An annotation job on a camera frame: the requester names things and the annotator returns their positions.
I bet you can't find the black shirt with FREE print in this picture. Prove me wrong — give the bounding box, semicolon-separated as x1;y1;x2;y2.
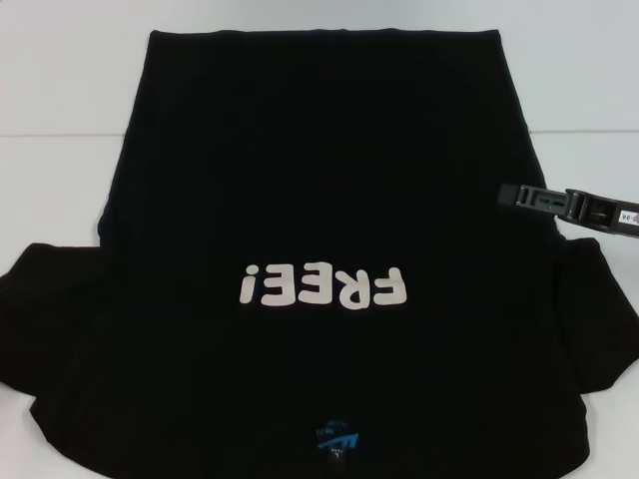
0;28;639;479

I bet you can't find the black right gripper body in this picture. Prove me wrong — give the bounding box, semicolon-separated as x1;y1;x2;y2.
565;188;639;237

